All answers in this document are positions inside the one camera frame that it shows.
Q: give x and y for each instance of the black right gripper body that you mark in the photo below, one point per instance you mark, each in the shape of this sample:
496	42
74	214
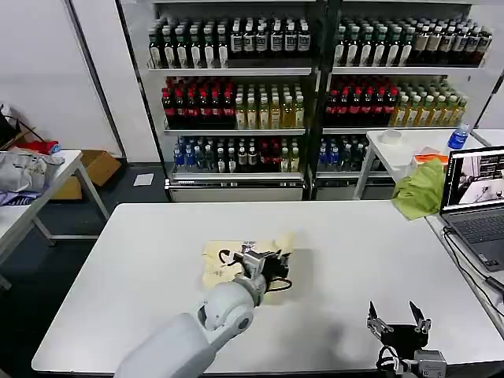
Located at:
405	336

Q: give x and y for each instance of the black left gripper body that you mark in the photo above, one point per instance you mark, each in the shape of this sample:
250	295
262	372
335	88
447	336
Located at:
277	265

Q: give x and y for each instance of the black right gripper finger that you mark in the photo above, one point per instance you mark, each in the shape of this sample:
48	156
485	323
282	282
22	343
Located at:
423	325
379	325

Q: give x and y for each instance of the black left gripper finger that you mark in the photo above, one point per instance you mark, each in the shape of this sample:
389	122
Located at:
285	254

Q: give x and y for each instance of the cream yellow shirt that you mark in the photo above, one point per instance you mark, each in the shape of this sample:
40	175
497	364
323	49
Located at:
212	252

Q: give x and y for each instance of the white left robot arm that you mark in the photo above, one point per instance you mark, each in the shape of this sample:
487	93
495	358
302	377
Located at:
228	307

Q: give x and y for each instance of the grey open laptop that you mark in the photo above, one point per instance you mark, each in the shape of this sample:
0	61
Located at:
476	224

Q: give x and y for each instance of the green cloth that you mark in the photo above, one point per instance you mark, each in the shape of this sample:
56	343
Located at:
419	193

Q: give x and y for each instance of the white tape roll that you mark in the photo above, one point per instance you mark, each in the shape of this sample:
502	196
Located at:
390	137

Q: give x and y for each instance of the bottle shelf with yellow drinks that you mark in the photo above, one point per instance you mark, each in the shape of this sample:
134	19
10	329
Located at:
236	102

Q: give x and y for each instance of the white paper sheet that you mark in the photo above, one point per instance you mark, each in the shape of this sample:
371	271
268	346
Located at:
143	180

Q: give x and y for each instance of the orange packet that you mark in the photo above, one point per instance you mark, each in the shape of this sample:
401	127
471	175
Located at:
431	156

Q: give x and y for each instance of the small white side table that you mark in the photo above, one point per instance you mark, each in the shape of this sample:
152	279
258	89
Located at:
409	139

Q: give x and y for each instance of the bottle shelf with beige-label drinks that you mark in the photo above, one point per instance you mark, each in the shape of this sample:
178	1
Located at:
393	98

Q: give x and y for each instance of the blue water bottle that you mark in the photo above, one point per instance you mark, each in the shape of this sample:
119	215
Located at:
458	138

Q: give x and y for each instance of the brown cardboard box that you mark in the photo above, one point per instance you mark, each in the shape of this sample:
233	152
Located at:
98	165

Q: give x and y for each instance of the black tripod pole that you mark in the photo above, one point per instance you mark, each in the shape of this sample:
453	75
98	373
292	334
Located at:
492	98

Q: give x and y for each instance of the white table with clothes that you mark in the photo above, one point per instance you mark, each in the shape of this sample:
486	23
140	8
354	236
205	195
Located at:
59	173

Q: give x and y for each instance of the red cloth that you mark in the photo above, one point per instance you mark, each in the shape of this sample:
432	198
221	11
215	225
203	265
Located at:
39	145

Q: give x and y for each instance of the purple garment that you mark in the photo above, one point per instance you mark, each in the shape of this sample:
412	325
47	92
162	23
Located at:
17	198

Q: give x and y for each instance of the grey crumpled garment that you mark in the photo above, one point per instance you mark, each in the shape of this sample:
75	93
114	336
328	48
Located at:
23	169

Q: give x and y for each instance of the black bag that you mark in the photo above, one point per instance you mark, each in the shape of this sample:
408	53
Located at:
6	128

